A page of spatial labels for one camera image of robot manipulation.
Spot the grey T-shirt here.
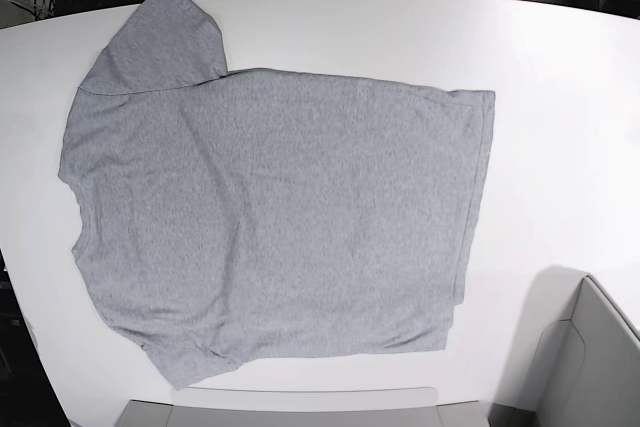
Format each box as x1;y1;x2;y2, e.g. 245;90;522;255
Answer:
59;0;495;389

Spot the grey bin at bottom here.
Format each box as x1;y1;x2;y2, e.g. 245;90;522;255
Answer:
117;387;489;426

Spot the grey bin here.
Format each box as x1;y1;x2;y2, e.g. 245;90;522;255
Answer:
117;387;489;426
519;275;639;426

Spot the grey bin at right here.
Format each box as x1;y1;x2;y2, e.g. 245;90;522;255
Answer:
519;275;639;426

